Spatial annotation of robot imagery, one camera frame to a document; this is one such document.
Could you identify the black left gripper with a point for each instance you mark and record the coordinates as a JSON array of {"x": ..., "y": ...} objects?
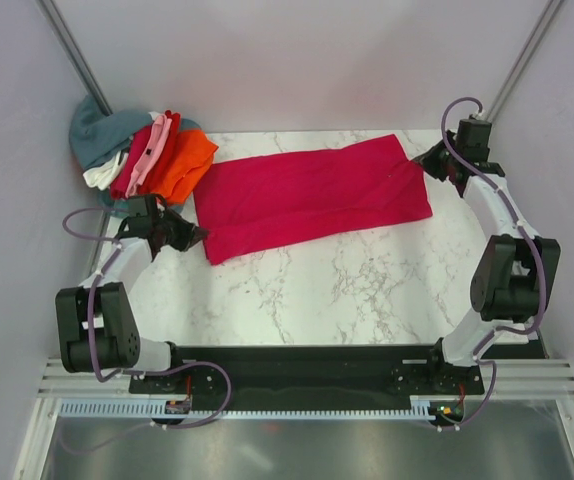
[{"x": 190, "y": 235}]

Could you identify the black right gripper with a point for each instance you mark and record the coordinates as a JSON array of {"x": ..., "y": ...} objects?
[{"x": 428, "y": 163}]

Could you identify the magenta t shirt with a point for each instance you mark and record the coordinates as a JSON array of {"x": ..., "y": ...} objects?
[{"x": 259, "y": 203}]

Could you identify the grey blue t shirt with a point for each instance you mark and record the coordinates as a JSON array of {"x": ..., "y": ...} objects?
[{"x": 95, "y": 137}]

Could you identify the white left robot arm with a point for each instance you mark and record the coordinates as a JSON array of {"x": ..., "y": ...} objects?
[{"x": 97, "y": 330}]

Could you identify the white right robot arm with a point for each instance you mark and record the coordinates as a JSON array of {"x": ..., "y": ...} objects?
[{"x": 512, "y": 284}]

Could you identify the teal t shirt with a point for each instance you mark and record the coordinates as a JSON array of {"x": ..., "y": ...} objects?
[{"x": 104, "y": 197}]

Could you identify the orange t shirt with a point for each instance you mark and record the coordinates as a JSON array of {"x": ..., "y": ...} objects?
[{"x": 181, "y": 166}]

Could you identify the white t shirt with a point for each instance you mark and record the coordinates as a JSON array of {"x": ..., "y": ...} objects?
[{"x": 102, "y": 177}]

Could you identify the crimson t shirt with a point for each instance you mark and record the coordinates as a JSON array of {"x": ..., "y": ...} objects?
[{"x": 119, "y": 185}]

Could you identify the pink t shirt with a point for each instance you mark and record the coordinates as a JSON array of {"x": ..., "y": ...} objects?
[{"x": 153, "y": 150}]

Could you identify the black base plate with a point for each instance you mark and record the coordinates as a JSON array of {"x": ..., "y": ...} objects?
[{"x": 311, "y": 376}]

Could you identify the white cable duct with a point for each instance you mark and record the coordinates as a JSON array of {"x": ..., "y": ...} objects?
[{"x": 160, "y": 409}]

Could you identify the aluminium frame rail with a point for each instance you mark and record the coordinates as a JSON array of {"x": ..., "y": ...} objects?
[{"x": 547, "y": 379}]

